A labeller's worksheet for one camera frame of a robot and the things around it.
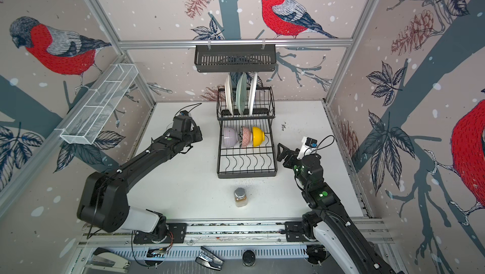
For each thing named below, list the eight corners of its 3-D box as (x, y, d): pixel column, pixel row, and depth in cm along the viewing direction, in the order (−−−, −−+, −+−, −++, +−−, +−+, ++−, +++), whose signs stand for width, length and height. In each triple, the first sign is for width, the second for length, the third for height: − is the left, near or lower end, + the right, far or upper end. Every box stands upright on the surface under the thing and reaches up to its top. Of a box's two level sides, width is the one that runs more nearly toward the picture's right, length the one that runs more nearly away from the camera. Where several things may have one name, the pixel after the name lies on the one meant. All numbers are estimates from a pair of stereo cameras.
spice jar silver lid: (236, 208, 82) (234, 200, 73) (234, 197, 85) (233, 188, 76) (246, 206, 82) (246, 197, 74) (244, 195, 85) (244, 186, 77)
